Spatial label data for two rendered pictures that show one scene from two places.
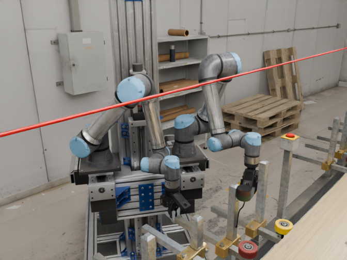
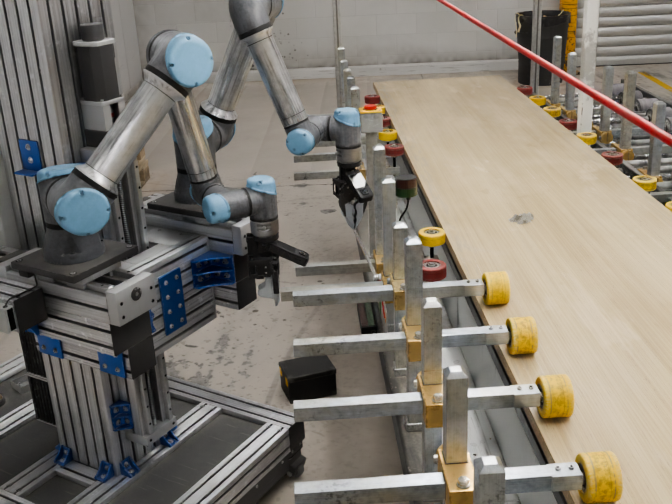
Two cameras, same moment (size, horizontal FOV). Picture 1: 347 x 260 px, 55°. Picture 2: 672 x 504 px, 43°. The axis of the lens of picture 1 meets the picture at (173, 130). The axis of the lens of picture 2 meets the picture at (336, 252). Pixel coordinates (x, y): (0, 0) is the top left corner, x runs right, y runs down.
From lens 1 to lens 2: 1.41 m
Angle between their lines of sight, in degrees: 42
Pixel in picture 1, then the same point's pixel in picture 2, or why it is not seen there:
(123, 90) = (182, 59)
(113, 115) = (156, 118)
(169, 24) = not seen: outside the picture
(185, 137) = not seen: hidden behind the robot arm
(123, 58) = (55, 15)
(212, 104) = (281, 71)
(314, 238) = (478, 230)
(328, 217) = (462, 208)
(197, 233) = not seen: hidden behind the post
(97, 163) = (90, 250)
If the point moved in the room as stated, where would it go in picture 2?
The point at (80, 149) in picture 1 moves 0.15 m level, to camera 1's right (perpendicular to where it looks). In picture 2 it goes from (92, 214) to (147, 197)
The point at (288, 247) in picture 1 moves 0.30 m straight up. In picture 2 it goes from (468, 247) to (469, 145)
